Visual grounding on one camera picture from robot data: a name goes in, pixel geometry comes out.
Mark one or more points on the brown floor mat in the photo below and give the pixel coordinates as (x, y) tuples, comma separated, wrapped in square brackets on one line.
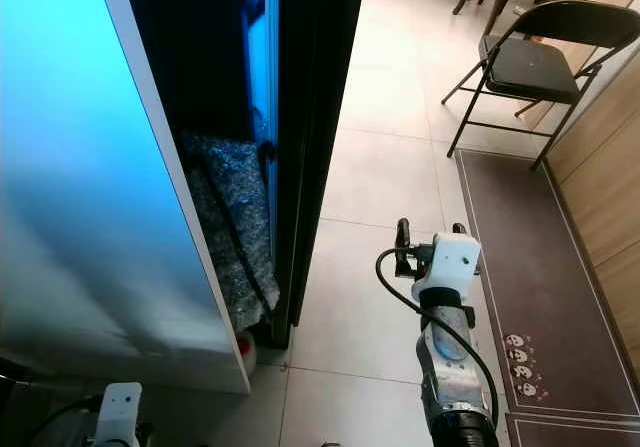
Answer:
[(570, 432), (540, 267)]

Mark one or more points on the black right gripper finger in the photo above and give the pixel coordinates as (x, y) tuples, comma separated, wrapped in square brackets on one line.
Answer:
[(402, 235)]

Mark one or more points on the black folding chair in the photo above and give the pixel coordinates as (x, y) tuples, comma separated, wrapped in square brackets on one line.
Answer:
[(530, 67)]

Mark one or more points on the light wooden cabinet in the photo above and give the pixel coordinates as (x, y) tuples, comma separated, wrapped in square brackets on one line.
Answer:
[(605, 157)]

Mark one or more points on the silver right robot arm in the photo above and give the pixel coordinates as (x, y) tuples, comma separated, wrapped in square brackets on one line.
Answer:
[(450, 367)]

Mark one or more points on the tall white appliance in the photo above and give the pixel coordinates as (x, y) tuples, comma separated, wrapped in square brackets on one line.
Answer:
[(90, 187)]

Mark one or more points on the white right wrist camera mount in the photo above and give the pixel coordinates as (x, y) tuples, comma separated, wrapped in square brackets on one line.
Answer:
[(452, 259)]

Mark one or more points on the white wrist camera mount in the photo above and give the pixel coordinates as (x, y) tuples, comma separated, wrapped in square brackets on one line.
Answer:
[(120, 407), (452, 259)]

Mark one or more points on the clear bubble wrap sheet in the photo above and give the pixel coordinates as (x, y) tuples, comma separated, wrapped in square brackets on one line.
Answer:
[(220, 207)]

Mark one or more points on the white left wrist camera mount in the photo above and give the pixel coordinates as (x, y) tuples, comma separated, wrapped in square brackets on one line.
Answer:
[(120, 407)]

